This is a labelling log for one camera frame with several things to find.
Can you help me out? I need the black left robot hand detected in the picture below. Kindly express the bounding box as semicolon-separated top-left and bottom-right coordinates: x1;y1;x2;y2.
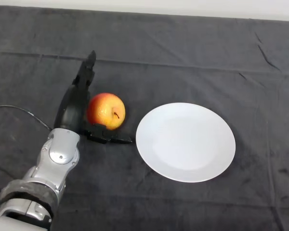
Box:
53;50;132;145

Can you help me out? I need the red yellow apple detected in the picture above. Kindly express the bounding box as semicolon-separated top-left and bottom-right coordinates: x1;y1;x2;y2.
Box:
86;92;126;131

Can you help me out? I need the black cloth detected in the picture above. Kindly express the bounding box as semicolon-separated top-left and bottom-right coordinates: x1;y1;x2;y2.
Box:
0;5;289;231

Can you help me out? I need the white round plate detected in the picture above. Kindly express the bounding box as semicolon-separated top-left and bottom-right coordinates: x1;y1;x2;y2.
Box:
135;102;236;183

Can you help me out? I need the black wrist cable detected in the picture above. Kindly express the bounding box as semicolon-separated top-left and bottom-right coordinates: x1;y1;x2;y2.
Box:
0;105;53;132

